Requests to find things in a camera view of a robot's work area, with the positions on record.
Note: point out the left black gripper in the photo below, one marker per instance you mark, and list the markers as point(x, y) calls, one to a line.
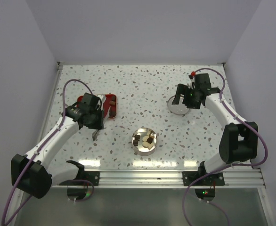
point(100, 125)

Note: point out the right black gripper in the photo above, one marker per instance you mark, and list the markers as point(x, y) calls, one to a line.
point(181, 89)

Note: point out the dark chocolate piece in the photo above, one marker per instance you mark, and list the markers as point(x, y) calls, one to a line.
point(135, 142)

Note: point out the dark round chocolate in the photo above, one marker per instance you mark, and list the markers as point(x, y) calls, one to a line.
point(150, 140)

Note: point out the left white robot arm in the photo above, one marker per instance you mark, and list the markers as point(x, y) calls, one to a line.
point(29, 172)

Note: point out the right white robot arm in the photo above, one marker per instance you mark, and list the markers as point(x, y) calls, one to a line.
point(239, 142)

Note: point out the dark chocolate near tray edge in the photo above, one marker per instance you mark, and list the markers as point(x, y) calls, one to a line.
point(112, 114)

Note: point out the round silver tin lid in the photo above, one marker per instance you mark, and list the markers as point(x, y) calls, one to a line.
point(179, 109)

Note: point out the red rectangular tray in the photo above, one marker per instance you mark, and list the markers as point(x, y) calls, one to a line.
point(109, 106)

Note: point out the round silver tin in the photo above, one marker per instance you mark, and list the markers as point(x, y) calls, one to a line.
point(139, 149)

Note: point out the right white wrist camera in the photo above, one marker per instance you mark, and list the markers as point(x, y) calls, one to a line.
point(191, 76)

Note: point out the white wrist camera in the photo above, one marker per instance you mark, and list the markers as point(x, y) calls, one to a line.
point(102, 99)
point(191, 76)

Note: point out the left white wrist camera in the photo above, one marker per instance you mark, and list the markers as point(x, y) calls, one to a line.
point(102, 99)

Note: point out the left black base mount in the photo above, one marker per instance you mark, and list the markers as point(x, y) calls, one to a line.
point(89, 176)

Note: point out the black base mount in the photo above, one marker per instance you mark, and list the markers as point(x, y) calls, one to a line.
point(89, 176)
point(202, 178)

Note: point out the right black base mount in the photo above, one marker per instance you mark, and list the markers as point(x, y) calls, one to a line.
point(202, 178)

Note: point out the aluminium front rail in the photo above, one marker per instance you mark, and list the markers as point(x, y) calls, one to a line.
point(240, 178)

